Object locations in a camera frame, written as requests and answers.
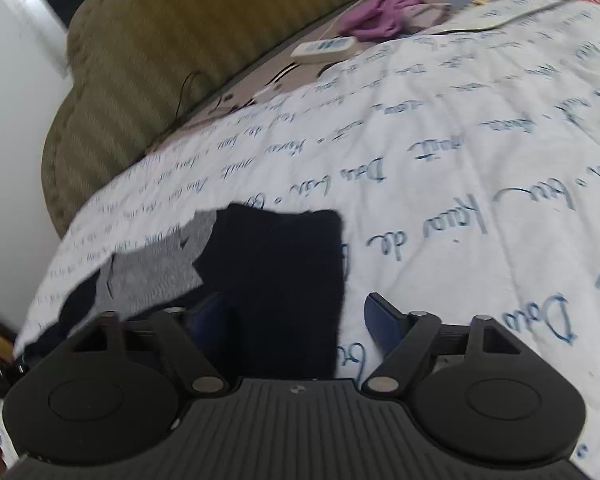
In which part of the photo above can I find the grey and navy knit sweater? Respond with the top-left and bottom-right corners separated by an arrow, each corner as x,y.
22,204 -> 344,380

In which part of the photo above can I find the white quilt with blue script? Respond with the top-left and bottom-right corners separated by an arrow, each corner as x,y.
17,0 -> 600,479

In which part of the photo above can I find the olive green upholstered headboard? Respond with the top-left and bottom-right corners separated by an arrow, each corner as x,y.
41,0 -> 351,234

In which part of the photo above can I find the white power strip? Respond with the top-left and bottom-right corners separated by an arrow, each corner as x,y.
290,37 -> 358,64

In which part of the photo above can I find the purple cloth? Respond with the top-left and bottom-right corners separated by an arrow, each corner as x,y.
336,0 -> 425,41

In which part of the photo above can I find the black cable at headboard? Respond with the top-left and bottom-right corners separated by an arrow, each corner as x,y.
168,70 -> 221,126

